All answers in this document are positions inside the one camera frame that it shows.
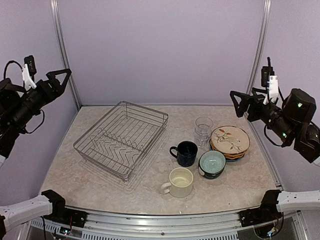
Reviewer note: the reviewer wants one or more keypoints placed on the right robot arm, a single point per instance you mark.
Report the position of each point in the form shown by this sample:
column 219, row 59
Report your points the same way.
column 292, row 123

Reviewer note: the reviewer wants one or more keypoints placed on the clear glass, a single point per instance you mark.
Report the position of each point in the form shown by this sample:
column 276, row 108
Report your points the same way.
column 201, row 140
column 203, row 126

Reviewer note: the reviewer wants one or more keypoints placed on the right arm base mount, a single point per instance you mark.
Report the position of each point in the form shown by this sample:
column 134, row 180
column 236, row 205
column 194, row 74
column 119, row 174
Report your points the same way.
column 266, row 212

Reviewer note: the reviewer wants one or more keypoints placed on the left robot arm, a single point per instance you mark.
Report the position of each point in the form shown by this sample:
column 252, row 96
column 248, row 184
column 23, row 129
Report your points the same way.
column 17, row 107

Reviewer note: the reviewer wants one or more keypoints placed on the dark blue mug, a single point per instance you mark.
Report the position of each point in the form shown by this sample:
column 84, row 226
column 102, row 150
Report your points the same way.
column 185, row 153

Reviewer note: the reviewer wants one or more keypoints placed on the left aluminium frame post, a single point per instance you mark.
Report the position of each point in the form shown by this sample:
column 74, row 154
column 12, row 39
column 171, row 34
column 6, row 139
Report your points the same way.
column 57, row 23

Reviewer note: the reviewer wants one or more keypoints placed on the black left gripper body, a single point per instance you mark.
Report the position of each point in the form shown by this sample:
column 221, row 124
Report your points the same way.
column 58, row 95

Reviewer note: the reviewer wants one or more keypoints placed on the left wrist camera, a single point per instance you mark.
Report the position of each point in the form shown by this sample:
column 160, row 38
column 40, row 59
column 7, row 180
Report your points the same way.
column 28, row 73

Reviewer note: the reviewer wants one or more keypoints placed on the cream bird pattern plate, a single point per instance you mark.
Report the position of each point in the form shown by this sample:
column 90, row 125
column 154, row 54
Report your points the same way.
column 224, row 136

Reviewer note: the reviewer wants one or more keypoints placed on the aluminium frame post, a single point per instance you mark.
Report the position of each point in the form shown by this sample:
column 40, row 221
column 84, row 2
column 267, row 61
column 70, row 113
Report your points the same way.
column 57, row 23
column 260, row 44

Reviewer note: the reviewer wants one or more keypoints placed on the white ceramic mug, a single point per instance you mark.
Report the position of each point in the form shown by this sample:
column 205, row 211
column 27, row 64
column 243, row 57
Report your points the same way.
column 180, row 183

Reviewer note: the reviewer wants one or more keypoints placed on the aluminium front rail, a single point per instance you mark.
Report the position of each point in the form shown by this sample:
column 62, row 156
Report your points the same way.
column 103, row 225

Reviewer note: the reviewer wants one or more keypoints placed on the right aluminium frame post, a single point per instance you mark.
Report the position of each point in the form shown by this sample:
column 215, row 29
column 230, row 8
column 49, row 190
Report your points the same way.
column 260, row 44

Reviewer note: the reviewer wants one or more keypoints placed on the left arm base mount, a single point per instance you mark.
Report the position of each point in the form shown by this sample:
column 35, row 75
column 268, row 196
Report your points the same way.
column 67, row 217

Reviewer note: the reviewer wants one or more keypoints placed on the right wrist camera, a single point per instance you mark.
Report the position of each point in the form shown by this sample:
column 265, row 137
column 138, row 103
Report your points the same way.
column 269, row 80

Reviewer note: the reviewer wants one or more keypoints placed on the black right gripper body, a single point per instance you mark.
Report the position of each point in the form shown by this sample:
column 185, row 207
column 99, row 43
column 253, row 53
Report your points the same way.
column 256, row 100

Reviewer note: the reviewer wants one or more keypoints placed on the blue dotted plate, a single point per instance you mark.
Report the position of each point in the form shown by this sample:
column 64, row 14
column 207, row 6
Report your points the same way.
column 233, row 158

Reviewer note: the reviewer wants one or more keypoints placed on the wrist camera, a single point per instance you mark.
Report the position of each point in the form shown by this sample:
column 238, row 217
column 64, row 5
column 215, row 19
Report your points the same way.
column 28, row 73
column 269, row 80

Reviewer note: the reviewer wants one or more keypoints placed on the navy white bowl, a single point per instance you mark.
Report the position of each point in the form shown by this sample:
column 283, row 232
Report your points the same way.
column 211, row 169

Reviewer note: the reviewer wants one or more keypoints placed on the wire dish rack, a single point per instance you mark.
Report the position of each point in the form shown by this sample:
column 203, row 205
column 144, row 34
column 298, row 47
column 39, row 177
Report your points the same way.
column 120, row 140

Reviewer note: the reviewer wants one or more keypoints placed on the yellow dotted plate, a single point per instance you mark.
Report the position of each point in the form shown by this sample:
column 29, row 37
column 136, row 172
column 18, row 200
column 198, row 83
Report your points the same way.
column 215, row 149
column 232, row 147

